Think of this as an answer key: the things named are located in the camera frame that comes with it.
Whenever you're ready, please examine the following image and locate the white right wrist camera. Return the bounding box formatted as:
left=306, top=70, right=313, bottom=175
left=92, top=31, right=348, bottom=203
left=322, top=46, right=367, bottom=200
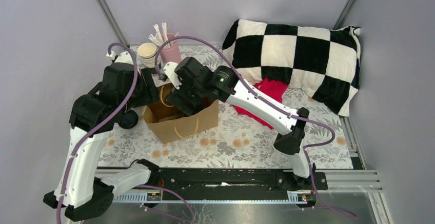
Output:
left=159, top=62, right=182, bottom=90

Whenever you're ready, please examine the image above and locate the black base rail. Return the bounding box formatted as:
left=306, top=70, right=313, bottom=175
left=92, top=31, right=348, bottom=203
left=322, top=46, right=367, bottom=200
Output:
left=138, top=168, right=328, bottom=203

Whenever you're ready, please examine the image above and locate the checkered black white pillow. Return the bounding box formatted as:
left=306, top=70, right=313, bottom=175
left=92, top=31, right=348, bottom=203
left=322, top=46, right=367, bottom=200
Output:
left=222, top=19, right=361, bottom=117

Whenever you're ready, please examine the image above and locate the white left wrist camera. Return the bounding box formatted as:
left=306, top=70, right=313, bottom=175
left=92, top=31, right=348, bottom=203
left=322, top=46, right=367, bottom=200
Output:
left=106, top=51, right=134, bottom=65

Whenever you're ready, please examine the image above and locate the stack of paper cups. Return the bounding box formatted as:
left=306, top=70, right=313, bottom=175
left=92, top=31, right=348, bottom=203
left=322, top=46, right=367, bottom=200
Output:
left=137, top=43, right=157, bottom=68

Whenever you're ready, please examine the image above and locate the brown paper bag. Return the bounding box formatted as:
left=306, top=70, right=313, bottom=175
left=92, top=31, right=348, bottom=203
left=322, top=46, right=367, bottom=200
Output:
left=143, top=84, right=219, bottom=144

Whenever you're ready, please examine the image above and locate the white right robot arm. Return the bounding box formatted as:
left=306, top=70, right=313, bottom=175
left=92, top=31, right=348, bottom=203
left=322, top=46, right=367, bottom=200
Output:
left=163, top=57, right=315, bottom=189

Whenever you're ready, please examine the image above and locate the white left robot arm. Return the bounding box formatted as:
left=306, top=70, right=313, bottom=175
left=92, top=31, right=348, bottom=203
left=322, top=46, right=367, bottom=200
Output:
left=43, top=63, right=160, bottom=223

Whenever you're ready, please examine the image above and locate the stack of black lids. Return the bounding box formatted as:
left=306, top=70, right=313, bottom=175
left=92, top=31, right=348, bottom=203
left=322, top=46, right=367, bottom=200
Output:
left=118, top=110, right=139, bottom=129

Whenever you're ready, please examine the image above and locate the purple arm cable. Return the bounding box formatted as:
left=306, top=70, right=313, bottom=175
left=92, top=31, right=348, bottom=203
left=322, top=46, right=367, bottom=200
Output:
left=154, top=35, right=358, bottom=220
left=56, top=42, right=196, bottom=224

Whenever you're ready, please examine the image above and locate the red cloth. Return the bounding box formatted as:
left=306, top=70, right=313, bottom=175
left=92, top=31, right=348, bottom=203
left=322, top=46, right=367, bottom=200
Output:
left=234, top=78, right=288, bottom=130

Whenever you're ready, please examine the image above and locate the pink cup holder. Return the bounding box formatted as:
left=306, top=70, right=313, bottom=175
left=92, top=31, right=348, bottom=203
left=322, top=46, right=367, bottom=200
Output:
left=159, top=40, right=182, bottom=63

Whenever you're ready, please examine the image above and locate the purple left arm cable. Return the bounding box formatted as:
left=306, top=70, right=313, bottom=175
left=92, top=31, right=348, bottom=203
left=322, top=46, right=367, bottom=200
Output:
left=56, top=42, right=196, bottom=224

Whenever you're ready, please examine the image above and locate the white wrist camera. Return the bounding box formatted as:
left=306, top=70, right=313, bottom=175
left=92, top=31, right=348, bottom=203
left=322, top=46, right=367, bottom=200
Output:
left=159, top=62, right=182, bottom=90
left=106, top=51, right=134, bottom=65

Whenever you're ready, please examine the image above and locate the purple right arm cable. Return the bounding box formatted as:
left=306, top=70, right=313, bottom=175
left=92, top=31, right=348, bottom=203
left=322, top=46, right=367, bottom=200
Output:
left=154, top=35, right=358, bottom=220

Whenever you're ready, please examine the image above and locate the floral table mat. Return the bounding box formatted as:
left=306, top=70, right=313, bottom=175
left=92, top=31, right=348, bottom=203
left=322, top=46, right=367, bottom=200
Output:
left=98, top=45, right=354, bottom=170

